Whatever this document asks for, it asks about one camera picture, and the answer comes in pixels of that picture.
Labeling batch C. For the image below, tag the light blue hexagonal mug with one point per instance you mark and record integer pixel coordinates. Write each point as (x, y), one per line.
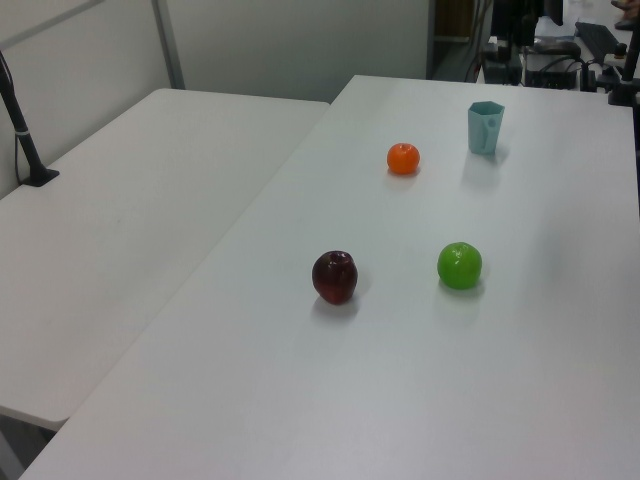
(481, 134)

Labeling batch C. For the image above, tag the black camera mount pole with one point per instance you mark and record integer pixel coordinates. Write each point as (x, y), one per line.
(19, 132)

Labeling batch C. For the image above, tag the black clamp stand with knob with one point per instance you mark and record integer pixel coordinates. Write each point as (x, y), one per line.
(625, 75)

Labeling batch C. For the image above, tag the green apple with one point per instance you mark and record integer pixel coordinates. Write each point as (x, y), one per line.
(459, 266)

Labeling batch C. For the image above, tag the black electronics box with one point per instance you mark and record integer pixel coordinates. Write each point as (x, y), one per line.
(552, 72)

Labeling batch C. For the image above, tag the dark red apple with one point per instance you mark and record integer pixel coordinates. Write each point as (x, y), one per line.
(334, 278)

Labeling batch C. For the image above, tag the orange mandarin fruit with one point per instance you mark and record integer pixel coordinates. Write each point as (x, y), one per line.
(403, 159)

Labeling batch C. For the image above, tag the grey metal partition post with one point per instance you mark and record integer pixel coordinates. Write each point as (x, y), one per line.
(168, 45)

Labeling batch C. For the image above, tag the black computer keyboard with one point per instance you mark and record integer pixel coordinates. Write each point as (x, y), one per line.
(596, 36)

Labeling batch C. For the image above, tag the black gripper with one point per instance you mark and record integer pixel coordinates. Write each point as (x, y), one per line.
(528, 25)

